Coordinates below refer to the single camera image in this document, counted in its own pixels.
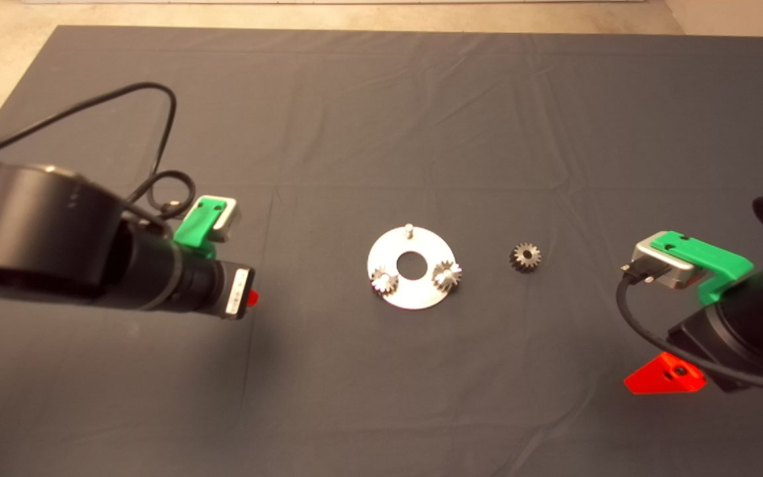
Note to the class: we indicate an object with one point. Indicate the silver left camera box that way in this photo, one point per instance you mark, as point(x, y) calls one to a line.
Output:
point(229, 222)

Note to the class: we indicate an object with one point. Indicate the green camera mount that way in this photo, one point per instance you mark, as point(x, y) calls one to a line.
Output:
point(709, 258)
point(193, 228)

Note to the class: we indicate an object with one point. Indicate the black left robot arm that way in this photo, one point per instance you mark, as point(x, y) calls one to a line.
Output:
point(37, 232)

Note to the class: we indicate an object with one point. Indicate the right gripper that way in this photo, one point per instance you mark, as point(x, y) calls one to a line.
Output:
point(722, 344)

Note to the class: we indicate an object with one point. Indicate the round metal plate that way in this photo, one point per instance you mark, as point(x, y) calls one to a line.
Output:
point(414, 295)

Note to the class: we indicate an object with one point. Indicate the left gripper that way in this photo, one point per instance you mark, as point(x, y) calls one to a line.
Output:
point(236, 295)

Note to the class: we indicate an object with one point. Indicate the green right camera mount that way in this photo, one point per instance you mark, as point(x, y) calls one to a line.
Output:
point(709, 258)

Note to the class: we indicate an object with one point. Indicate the dark grey table cloth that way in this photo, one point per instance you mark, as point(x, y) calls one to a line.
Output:
point(388, 397)

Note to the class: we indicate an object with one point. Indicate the silver camera box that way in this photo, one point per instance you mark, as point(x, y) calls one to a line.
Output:
point(229, 222)
point(656, 268)

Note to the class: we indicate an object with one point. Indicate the silver right camera box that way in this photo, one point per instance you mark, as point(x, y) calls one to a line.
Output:
point(656, 268)

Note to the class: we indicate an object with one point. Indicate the small steel gear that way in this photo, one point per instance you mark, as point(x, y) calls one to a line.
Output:
point(446, 275)
point(520, 264)
point(385, 281)

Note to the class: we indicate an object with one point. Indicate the green left camera mount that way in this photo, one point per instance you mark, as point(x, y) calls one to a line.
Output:
point(193, 228)

